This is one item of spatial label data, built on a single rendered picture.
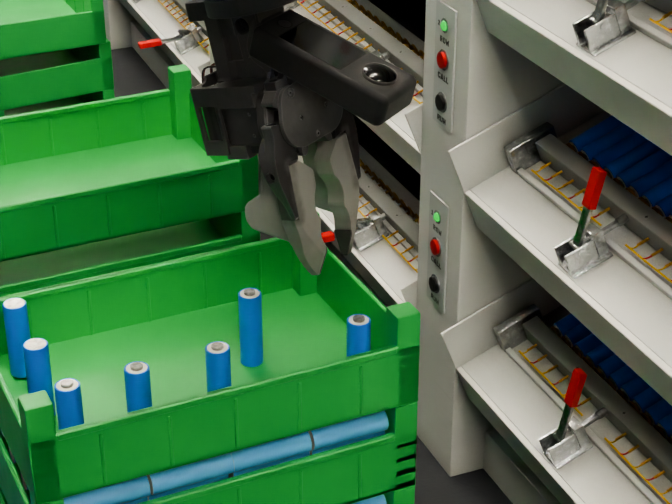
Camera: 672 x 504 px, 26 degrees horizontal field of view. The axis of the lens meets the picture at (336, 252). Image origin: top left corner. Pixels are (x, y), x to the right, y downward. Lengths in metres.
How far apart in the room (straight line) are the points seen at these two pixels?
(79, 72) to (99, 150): 0.79
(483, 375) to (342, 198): 0.44
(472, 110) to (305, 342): 0.31
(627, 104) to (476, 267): 0.37
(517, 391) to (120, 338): 0.43
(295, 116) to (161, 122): 0.54
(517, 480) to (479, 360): 0.13
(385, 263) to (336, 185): 0.59
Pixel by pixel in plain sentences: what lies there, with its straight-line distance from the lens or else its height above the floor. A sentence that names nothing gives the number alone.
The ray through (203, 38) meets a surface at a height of 0.16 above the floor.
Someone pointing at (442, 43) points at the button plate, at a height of 0.47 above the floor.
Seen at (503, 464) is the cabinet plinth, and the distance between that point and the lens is 1.55.
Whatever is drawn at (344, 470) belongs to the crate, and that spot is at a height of 0.27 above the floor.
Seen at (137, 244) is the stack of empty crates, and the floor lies 0.24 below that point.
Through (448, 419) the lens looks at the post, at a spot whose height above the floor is 0.07.
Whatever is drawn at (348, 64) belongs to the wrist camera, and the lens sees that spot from 1.01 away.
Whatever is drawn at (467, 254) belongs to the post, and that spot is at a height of 0.27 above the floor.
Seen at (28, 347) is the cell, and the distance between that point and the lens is 1.09.
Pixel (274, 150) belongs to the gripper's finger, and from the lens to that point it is 1.02.
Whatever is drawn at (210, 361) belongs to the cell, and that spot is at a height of 0.38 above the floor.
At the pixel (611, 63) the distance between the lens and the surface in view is 1.16.
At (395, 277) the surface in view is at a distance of 1.65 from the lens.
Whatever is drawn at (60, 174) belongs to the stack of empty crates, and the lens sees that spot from 1.50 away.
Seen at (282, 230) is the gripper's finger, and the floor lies 0.46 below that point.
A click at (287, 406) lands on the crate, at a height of 0.35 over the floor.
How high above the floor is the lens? 0.96
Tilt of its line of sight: 28 degrees down
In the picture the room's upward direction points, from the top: straight up
